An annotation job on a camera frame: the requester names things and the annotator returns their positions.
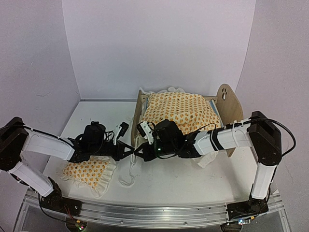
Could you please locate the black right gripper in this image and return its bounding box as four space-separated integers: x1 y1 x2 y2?
134 141 176 163

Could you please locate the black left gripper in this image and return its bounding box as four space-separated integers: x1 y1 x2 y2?
89 140 136 161

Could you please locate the duck print mattress cushion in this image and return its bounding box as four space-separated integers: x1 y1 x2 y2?
138 87 222 135

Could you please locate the wooden striped pet bed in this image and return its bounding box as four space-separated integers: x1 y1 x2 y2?
132 84 244 161

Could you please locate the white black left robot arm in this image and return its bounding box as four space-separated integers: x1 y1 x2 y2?
0 117 134 216

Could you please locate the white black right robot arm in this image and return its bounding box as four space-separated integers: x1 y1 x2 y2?
134 111 296 222

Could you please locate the duck print small pillow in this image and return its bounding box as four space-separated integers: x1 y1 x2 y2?
57 156 116 198

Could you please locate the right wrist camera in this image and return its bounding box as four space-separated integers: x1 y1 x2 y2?
137 121 155 145

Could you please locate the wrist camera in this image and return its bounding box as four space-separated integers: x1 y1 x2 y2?
137 121 155 145
113 122 129 145

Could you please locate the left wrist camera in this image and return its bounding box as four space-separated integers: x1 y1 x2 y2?
113 122 129 145

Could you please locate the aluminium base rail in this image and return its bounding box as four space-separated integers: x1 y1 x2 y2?
13 185 291 232

